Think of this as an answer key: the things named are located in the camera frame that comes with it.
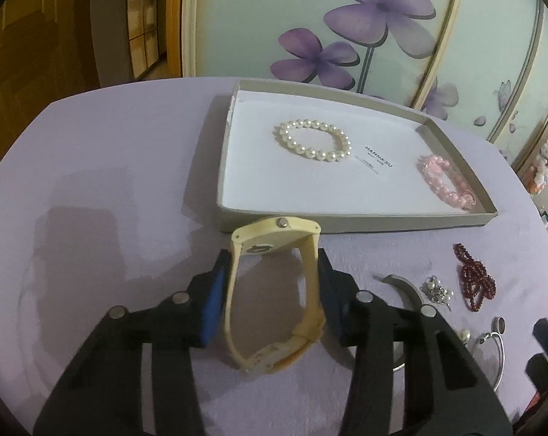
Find single pearl earring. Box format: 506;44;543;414
458;329;471;346

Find thin silver bangle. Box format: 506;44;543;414
471;331;505;392

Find dark red bead necklace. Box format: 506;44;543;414
452;242;498;313

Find engraved silver cuff bracelet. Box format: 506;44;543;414
381;274;426;373

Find pearl cluster earrings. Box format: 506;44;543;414
421;276;454;310

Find pink bead bracelet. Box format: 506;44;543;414
417;153;479;212

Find white pearl bracelet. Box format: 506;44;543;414
273;118;353;163

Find plush toys on shelf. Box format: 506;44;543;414
521;140;548;234

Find grey cardboard tray box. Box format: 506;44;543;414
217;79;498;233

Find floral sliding wardrobe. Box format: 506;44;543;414
166;0;548;164

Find brown wooden door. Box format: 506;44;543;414
0;0;100;158

